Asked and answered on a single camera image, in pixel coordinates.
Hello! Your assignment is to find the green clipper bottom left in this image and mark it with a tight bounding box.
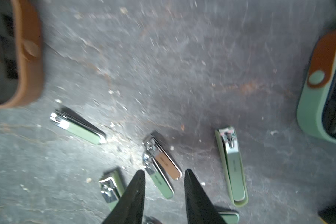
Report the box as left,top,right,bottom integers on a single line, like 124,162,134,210
99,169,125,211

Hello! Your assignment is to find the green clipper bottom edge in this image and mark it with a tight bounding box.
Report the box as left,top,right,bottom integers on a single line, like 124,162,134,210
216,207,240,224

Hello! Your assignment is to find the green nail clipper large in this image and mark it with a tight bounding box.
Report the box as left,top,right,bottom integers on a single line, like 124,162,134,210
215,126,248,207

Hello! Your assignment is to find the small green nail clipper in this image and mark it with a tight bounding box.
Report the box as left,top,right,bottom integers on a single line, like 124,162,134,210
50,106,107,145

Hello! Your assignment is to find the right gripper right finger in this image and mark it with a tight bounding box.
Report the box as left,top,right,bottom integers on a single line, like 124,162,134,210
184,169,225,224

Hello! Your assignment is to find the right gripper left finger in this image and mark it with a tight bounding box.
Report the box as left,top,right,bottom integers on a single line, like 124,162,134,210
103,170,146,224

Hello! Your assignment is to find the green case right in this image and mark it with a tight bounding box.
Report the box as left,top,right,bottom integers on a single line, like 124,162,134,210
296,30,336,144

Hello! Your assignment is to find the brown nail clipper low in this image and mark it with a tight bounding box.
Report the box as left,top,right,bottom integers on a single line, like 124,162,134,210
142,132,183,180

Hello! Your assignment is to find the brown case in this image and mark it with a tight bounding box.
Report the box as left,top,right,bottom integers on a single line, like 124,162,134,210
0,1,44,109

